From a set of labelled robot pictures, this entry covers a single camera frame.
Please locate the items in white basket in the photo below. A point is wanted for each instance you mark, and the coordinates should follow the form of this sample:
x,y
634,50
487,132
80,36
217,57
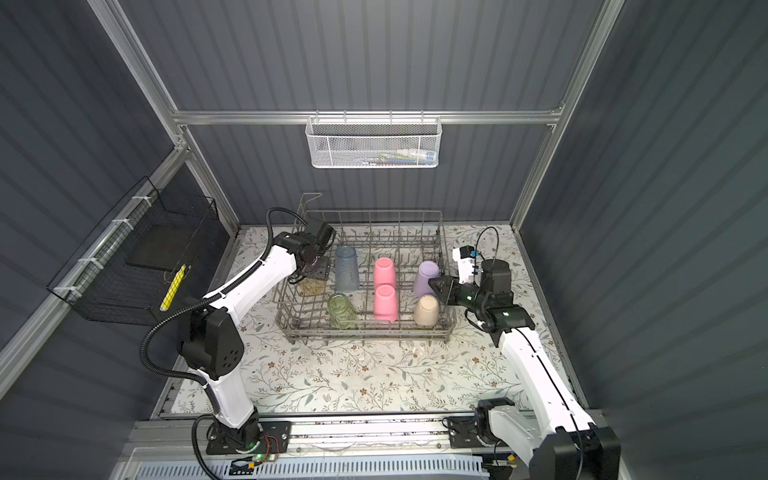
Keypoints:
x,y
402,157

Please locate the green transparent cup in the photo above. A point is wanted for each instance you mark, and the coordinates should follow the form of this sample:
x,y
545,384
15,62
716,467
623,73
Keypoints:
x,y
342,314

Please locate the yellow brush in basket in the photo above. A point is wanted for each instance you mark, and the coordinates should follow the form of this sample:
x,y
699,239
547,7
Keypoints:
x,y
173,289

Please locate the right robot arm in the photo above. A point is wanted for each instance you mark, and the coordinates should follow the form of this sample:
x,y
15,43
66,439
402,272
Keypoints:
x,y
562,441

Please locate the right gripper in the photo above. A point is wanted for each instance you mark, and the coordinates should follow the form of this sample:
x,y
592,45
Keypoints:
x,y
451,281

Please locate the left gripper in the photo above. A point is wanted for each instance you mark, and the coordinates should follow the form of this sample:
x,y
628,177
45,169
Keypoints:
x,y
323,268

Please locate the black wire wall basket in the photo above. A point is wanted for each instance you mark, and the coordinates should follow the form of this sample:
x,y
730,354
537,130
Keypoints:
x,y
123,276

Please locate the floral table mat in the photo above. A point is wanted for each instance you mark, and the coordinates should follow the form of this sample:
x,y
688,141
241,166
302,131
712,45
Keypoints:
x,y
387,375

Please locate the blue transparent cup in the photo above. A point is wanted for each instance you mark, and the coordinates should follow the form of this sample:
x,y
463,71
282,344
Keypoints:
x,y
346,269

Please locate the purple plastic cup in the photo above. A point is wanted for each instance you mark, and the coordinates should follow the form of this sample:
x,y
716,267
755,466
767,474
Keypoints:
x,y
427,270

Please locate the white mesh wall basket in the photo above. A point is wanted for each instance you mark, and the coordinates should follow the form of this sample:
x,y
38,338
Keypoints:
x,y
334,144

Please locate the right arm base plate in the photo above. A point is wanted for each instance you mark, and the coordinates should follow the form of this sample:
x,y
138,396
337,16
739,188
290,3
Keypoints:
x,y
503,425

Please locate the beige plastic cup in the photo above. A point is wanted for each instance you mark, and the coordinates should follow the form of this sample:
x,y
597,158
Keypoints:
x,y
426,312

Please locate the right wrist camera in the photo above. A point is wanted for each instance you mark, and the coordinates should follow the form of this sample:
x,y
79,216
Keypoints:
x,y
465,258

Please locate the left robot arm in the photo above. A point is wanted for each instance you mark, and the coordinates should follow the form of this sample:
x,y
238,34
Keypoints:
x,y
211,343

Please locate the yellow transparent cup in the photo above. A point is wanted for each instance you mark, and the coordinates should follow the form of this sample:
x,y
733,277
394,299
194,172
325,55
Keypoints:
x,y
309,287

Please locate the pink plastic cup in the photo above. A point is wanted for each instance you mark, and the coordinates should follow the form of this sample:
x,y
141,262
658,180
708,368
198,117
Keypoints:
x,y
385,303
384,273

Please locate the aluminium mounting rail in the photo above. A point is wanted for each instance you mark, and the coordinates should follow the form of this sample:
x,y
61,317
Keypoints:
x,y
310,434

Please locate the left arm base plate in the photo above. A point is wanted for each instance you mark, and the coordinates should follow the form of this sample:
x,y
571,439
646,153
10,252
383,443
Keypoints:
x,y
255,437

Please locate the grey wire dish rack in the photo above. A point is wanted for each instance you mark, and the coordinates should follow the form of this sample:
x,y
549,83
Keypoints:
x,y
408,237

